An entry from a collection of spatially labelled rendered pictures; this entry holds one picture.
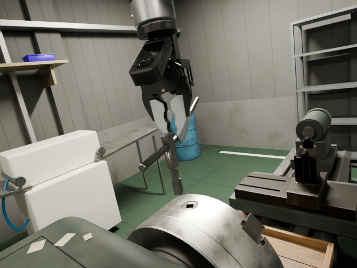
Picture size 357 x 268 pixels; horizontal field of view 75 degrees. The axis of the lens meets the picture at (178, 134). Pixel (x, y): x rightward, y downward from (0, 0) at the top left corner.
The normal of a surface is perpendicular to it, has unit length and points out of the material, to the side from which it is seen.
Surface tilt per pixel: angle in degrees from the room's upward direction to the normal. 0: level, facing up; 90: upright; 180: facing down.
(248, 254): 47
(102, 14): 90
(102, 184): 90
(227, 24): 90
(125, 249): 16
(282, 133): 90
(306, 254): 0
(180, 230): 8
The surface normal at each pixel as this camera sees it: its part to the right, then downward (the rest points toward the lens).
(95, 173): 0.73, 0.04
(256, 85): -0.65, 0.29
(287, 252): -0.17, -0.96
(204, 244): 0.19, -0.85
